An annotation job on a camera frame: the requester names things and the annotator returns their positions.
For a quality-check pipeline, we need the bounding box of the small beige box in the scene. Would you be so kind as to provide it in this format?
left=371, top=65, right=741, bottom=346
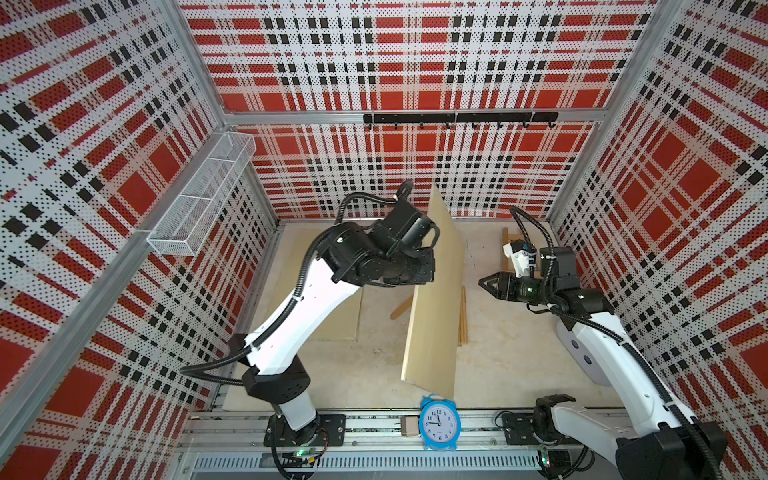
left=400, top=416, right=421, bottom=437

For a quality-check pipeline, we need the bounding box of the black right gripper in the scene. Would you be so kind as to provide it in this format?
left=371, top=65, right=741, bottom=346
left=477, top=272, right=553, bottom=307

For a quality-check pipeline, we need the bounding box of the plywood board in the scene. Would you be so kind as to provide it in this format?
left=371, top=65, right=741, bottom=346
left=262, top=224, right=362, bottom=342
left=401, top=186, right=464, bottom=399

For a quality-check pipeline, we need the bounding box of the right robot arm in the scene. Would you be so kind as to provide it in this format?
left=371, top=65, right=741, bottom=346
left=478, top=207, right=728, bottom=479

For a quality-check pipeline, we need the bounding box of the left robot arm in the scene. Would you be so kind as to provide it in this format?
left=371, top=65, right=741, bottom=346
left=180, top=180, right=440, bottom=435

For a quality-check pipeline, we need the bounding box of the white purple toy device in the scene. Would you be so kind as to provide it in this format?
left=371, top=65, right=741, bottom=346
left=556, top=320, right=611, bottom=387

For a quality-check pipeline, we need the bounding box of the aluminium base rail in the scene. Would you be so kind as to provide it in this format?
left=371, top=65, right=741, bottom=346
left=169, top=409, right=617, bottom=479

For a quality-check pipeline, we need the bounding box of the blue alarm clock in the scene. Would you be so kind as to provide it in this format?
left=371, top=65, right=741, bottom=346
left=418, top=395, right=462, bottom=451

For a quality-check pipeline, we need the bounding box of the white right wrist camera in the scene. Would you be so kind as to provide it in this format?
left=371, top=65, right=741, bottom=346
left=503, top=239, right=535, bottom=278

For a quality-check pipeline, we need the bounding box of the black hook rail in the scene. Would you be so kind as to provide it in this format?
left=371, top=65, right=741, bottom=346
left=362, top=111, right=560, bottom=127

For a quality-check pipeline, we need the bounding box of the wooden easel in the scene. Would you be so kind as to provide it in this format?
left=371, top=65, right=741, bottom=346
left=502, top=227, right=541, bottom=279
left=390, top=286, right=469, bottom=347

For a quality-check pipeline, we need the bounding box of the white wire basket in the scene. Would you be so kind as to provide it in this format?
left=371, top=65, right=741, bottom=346
left=148, top=132, right=255, bottom=257

